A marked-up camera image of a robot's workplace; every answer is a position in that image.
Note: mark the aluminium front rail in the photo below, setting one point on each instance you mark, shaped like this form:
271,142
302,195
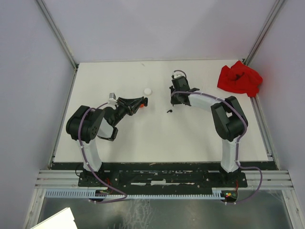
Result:
272,180

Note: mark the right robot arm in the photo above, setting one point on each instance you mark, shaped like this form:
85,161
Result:
228,117

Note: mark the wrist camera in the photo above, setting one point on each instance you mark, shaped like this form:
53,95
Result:
112,99
177,75

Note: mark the aluminium frame post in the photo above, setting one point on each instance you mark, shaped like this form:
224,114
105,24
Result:
270,19
56,32

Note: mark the black earbud charging case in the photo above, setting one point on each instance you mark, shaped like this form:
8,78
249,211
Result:
145,102

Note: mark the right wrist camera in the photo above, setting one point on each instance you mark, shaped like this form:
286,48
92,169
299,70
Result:
177,75

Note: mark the white earbud charging case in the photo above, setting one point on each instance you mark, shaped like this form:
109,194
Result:
147,91

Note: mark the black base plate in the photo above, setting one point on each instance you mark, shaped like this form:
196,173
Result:
124,174

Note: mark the red cloth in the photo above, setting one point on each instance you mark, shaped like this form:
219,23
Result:
239,79

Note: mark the right aluminium frame post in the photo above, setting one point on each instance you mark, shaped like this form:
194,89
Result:
270,19

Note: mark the white paper sheet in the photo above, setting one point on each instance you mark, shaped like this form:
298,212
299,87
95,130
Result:
61,220

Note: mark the white cable duct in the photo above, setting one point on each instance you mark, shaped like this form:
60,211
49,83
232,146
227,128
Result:
94,194

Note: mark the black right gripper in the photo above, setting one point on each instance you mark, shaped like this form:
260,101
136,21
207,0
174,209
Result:
174,101

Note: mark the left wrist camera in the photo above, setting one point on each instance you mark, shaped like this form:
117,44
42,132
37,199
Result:
112,99

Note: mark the left aluminium frame post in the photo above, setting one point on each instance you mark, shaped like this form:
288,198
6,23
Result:
56,32

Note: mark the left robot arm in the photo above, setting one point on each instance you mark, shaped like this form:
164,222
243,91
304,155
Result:
87,123

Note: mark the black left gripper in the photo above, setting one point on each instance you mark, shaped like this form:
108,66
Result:
127,103

